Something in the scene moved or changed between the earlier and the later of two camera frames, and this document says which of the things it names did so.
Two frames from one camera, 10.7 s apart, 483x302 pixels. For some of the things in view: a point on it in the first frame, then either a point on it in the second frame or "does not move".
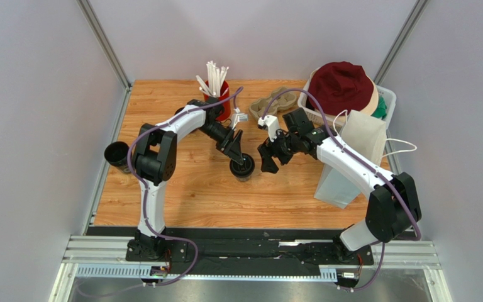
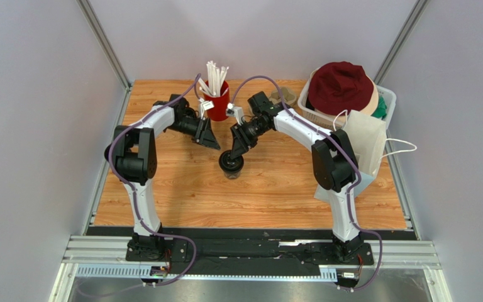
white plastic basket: [307, 106] does not move
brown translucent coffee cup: [243, 178] -> [232, 175]
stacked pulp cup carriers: [283, 100] does not move
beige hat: [370, 109] does not move
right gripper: [278, 148] -> [243, 132]
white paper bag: [368, 135] does not move
